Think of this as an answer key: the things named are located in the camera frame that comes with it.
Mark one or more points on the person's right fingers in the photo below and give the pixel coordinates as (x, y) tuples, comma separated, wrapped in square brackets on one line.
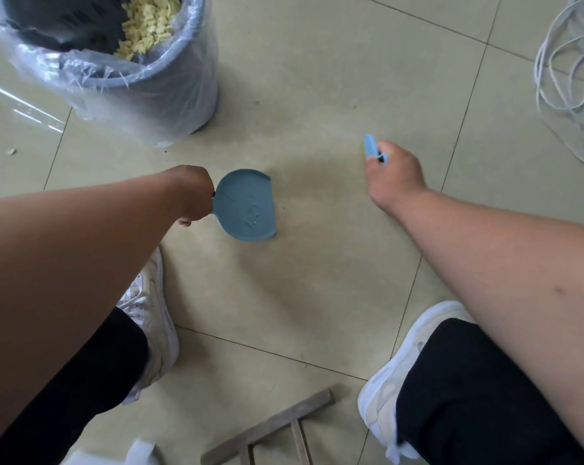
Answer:
[(375, 158)]

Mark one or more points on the person's white shoe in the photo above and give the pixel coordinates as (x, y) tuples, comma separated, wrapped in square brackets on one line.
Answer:
[(393, 382), (154, 314)]

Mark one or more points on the person's black trouser leg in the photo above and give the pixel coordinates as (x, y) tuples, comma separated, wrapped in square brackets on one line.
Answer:
[(476, 401), (74, 397)]

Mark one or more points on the small blue brush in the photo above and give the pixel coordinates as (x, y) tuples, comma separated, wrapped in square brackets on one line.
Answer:
[(370, 146)]

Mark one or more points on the person's right black trouser leg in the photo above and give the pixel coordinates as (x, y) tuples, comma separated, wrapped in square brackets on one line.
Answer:
[(476, 401)]

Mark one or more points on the grey wooden frame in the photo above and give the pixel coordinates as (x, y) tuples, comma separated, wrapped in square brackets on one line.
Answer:
[(272, 423)]

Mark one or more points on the clear plastic bin liner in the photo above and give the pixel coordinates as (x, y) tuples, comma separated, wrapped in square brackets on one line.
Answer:
[(79, 72)]

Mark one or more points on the grey trash bin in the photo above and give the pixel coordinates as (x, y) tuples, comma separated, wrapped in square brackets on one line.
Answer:
[(171, 87)]

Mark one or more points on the person's right hand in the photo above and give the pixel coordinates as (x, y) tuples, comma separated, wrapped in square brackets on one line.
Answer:
[(396, 176)]

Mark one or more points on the person's left fingers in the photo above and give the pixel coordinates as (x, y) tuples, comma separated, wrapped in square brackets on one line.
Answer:
[(185, 222)]

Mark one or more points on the person's left forearm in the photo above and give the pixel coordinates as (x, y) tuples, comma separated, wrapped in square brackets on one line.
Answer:
[(64, 266)]

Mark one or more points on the person's left black trouser leg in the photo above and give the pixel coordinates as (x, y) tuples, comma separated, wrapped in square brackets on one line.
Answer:
[(74, 397)]

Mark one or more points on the person's left white shoe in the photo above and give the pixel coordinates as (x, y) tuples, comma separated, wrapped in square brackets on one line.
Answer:
[(154, 314)]

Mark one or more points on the pile of yellow chips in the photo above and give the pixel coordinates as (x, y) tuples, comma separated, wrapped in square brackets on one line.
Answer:
[(147, 24)]

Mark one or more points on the person's left hand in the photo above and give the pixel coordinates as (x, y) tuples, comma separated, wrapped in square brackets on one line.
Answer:
[(190, 188)]

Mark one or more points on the person's right forearm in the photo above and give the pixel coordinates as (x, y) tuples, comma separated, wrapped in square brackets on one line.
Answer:
[(510, 280)]

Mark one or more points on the person's right white shoe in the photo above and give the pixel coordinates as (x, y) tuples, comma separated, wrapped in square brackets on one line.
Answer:
[(393, 382)]

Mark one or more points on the blue plastic dustpan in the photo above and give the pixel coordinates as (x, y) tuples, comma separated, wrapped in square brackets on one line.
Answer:
[(246, 208)]

